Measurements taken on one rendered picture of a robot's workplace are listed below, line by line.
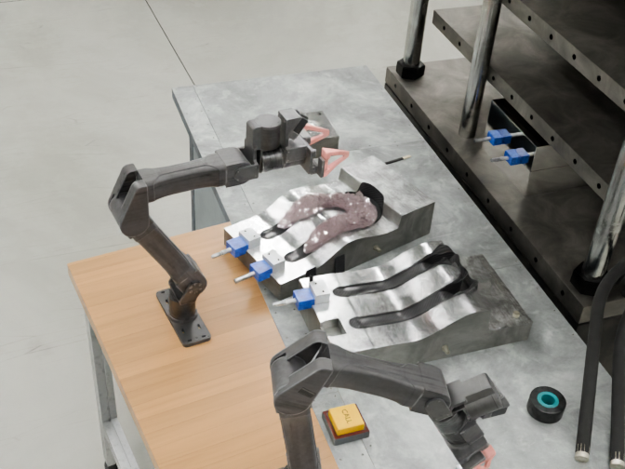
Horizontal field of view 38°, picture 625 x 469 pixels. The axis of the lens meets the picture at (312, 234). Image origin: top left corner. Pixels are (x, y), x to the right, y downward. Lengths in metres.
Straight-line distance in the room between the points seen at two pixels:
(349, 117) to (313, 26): 2.43
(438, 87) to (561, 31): 0.79
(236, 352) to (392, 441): 0.42
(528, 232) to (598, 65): 0.51
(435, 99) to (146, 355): 1.49
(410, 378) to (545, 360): 0.71
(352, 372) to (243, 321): 0.72
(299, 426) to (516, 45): 1.74
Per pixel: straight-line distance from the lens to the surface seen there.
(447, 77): 3.30
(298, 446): 1.65
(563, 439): 2.08
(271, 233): 2.37
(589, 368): 2.13
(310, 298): 2.11
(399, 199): 2.43
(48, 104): 4.62
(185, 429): 1.98
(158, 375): 2.09
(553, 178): 2.77
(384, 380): 1.55
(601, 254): 2.39
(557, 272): 2.51
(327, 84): 3.14
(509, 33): 3.08
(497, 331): 2.18
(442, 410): 1.61
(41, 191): 4.03
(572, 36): 2.53
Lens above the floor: 2.33
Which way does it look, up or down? 39 degrees down
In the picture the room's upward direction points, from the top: 4 degrees clockwise
